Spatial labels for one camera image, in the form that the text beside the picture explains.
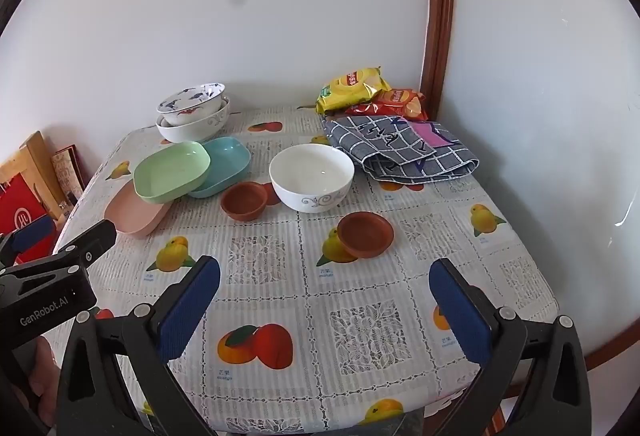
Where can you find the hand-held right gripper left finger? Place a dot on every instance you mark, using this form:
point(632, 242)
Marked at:
point(187, 311)

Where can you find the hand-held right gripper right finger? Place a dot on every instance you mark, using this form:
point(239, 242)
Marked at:
point(460, 311)

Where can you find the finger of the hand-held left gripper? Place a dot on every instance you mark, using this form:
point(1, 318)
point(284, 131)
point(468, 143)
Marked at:
point(95, 238)
point(32, 232)

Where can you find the pink plastic plate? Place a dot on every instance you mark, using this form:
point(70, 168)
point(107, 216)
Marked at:
point(132, 216)

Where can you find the green plastic plate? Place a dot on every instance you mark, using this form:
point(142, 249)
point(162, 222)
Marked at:
point(167, 170)

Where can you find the small brown clay bowl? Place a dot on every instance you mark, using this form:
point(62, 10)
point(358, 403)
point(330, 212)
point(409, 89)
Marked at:
point(365, 233)
point(244, 201)

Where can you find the blue plastic plate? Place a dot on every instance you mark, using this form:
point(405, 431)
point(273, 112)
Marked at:
point(227, 160)

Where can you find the person's left hand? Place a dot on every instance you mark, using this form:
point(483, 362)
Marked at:
point(45, 371)

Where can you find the red paper bag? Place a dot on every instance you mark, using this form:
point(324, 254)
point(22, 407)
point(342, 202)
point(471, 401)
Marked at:
point(20, 211)

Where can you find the brown patterned box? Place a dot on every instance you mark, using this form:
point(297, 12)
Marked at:
point(67, 173)

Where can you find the fruit print tablecloth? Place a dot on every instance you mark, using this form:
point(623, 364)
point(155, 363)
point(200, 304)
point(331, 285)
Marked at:
point(310, 296)

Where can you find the large white scroll-pattern bowl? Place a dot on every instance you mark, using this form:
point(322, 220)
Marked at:
point(195, 131)

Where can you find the brown wooden baseboard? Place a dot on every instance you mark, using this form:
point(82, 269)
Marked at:
point(610, 348)

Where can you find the bat print porcelain bowl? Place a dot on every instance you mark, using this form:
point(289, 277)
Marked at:
point(190, 113)

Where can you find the grey checked cloth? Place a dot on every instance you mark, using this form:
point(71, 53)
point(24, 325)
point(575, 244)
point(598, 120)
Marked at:
point(400, 150)

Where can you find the red chip bag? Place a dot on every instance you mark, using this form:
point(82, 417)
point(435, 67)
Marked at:
point(400, 103)

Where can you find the yellow chip bag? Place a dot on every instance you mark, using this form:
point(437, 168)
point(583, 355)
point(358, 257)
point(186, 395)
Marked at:
point(350, 88)

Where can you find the brown wooden door frame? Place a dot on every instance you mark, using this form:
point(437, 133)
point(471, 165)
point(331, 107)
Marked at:
point(440, 15)

